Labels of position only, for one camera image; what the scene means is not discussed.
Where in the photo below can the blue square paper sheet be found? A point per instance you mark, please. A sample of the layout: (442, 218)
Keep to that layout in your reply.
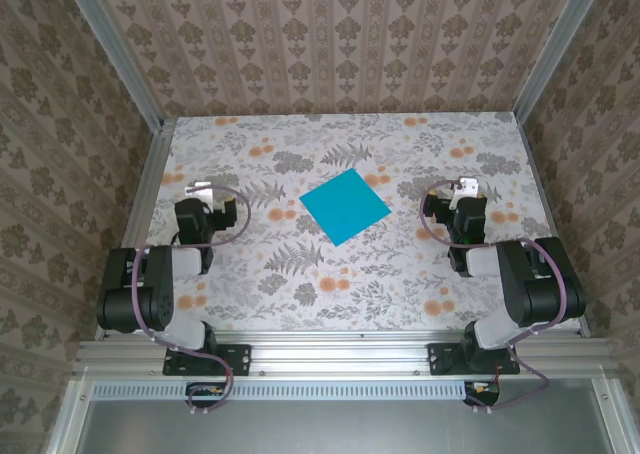
(345, 206)

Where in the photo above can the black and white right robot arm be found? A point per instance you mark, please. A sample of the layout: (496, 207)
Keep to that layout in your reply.
(540, 299)

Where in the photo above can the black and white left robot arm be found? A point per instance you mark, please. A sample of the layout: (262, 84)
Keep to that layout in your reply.
(150, 304)

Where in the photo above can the floral patterned table cover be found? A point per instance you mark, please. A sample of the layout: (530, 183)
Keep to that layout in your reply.
(350, 299)

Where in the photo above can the grey metal panel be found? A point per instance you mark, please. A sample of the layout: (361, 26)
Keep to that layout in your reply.
(340, 429)

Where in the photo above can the aluminium side rail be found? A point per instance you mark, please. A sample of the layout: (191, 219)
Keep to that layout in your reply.
(538, 174)
(149, 184)

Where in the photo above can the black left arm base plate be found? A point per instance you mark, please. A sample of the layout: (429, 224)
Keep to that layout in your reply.
(240, 359)

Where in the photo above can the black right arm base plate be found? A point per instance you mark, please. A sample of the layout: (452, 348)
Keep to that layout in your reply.
(440, 359)

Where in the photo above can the aluminium cross rail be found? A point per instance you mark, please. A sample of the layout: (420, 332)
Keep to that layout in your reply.
(340, 356)

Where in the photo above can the aluminium corner post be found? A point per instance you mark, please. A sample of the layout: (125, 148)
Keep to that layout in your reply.
(116, 49)
(557, 49)

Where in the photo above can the aluminium lower frame bar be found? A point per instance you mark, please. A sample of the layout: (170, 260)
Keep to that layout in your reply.
(607, 419)
(70, 419)

